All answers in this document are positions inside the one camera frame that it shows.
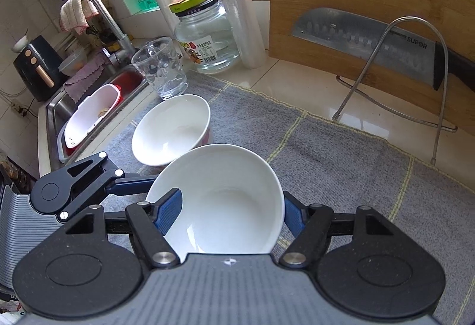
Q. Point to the black air fryer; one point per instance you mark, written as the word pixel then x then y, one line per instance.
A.
pixel 33 69

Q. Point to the glass jar with green lid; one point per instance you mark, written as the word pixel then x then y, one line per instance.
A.
pixel 207 35

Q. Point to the stainless steel sink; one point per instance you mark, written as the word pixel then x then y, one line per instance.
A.
pixel 55 113

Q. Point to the metal faucet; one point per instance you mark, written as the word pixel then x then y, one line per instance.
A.
pixel 111 24

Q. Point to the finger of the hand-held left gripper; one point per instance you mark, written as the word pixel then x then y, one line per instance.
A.
pixel 133 184

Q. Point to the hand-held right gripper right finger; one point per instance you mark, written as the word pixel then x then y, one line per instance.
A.
pixel 293 217

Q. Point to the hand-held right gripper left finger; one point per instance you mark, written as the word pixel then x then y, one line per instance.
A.
pixel 169 212

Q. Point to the clear plastic container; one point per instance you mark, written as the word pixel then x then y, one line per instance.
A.
pixel 72 63

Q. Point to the white and pink rag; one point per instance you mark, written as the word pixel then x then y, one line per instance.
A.
pixel 72 15

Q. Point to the purple cloth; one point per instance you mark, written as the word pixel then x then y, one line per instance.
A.
pixel 83 78

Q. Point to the clear plastic wrap roll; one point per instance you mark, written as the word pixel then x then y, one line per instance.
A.
pixel 233 2

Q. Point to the small white cup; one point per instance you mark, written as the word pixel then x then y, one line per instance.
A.
pixel 19 46

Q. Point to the white basin with red rim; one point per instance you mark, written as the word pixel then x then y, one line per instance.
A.
pixel 85 117

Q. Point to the checked cloth mat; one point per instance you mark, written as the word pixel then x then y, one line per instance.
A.
pixel 334 169

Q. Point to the white floral bowl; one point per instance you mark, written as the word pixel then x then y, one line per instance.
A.
pixel 167 132
pixel 222 199

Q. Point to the clear glass mug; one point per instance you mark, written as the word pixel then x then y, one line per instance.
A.
pixel 159 72

